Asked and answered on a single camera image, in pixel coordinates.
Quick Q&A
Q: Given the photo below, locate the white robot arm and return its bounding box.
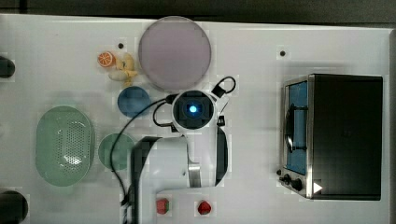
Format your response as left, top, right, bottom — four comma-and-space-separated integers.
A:
128, 90, 229, 224

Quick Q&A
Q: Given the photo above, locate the green oval strainer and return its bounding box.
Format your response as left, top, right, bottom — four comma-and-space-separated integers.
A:
35, 105, 95, 187

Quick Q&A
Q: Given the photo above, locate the purple round plate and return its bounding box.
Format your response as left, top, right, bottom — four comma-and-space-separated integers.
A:
138, 16, 212, 91

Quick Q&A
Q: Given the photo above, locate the green mug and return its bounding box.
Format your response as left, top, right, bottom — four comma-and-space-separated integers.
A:
98, 133, 134, 171

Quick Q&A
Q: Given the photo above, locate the yellow plush chick toy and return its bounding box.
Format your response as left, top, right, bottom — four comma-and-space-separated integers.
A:
108, 53, 137, 88

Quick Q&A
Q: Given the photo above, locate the red strawberry toy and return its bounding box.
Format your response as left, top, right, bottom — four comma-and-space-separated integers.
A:
197, 201, 212, 216

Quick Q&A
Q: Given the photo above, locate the green-red strawberry toy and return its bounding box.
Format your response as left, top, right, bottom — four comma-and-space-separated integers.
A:
156, 198, 170, 215

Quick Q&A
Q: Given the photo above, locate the orange slice toy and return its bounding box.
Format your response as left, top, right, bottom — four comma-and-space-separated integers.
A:
97, 51, 116, 68

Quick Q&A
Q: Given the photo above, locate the black toaster oven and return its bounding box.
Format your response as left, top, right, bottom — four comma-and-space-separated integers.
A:
276, 74, 383, 201

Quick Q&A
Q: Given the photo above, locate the black table-edge clamp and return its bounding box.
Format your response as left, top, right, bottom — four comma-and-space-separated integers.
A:
0, 56, 15, 78

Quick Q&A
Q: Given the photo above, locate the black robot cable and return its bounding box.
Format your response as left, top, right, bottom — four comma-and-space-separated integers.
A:
109, 76, 237, 224

